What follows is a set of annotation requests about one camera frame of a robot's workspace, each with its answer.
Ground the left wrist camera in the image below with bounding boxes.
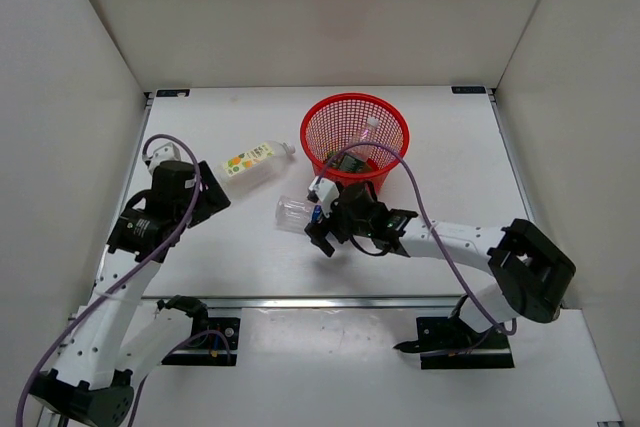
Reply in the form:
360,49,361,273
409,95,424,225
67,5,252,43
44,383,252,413
142,142,181,174

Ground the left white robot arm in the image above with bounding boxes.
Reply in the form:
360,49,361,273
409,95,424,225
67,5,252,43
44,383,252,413
29,160,231,426

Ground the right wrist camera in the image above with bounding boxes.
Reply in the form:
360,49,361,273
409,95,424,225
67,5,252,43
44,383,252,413
307,176,340,217

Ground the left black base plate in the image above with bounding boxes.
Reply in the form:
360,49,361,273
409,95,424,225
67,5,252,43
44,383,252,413
156,295,241,367

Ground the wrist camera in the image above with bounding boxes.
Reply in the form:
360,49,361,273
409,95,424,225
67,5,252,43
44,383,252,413
142,142,181,174
307,176,340,217

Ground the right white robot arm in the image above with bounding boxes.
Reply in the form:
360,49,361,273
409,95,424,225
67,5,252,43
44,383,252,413
305,179,576,347

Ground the white juice bottle fruit label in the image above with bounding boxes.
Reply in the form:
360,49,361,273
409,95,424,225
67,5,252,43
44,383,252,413
214,141,296,189

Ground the aluminium table rail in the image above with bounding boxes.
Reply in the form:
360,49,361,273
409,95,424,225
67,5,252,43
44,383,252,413
139,294,466,310

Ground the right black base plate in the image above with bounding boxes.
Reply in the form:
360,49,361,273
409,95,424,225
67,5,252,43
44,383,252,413
393,295,515,370

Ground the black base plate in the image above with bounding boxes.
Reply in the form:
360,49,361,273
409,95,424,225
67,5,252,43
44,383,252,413
393,295,515,370
156,295,241,367

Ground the clear bottle green label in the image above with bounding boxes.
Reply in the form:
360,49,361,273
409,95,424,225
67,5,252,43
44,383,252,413
339,117,379,174

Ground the red plastic mesh basket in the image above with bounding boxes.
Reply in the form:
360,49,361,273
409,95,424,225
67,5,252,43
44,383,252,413
300,93,410,192

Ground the clear bottle blue label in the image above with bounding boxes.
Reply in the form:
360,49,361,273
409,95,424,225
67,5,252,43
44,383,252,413
275,196,321,234

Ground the green plastic bottle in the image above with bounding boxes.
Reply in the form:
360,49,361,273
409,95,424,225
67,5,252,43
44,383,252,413
324,151,344,170

